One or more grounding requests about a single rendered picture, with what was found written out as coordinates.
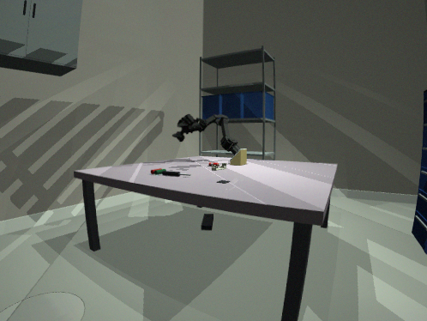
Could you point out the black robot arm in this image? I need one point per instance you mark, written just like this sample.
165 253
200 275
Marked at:
226 141

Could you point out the black-handled screwdriver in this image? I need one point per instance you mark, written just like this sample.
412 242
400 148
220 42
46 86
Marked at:
176 174

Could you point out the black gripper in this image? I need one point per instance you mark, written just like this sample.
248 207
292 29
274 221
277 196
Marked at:
187 126

